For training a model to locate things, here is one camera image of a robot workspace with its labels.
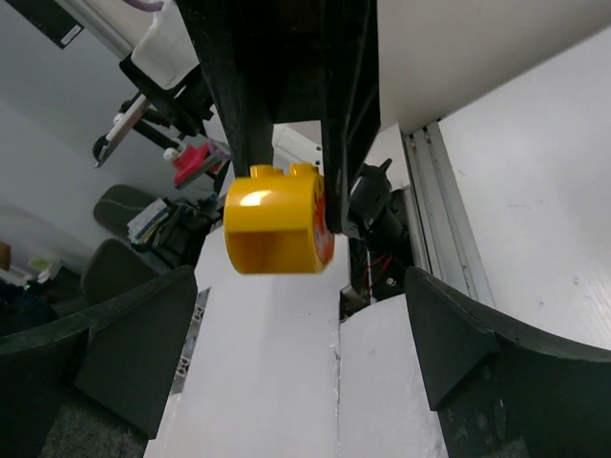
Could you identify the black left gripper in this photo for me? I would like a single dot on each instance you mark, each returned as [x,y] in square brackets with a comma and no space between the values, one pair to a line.
[293,61]

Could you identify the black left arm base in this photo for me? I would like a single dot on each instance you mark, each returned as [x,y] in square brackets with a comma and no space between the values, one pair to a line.
[376,273]

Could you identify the white foil board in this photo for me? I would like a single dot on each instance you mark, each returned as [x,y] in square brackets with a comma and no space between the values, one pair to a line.
[276,372]

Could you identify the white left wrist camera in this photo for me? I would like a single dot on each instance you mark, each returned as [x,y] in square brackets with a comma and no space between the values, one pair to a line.
[165,53]

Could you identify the yellow round lego brick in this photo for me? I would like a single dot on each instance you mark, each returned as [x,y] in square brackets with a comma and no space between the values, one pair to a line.
[275,222]

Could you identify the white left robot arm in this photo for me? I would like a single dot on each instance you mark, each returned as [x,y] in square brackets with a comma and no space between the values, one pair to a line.
[370,195]

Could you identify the aluminium table frame rail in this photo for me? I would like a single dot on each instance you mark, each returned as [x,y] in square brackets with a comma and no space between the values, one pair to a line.
[442,237]

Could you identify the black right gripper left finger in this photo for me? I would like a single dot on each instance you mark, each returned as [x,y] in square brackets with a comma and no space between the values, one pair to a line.
[102,373]

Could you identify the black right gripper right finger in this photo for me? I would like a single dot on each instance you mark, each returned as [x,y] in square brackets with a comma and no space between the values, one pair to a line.
[501,387]

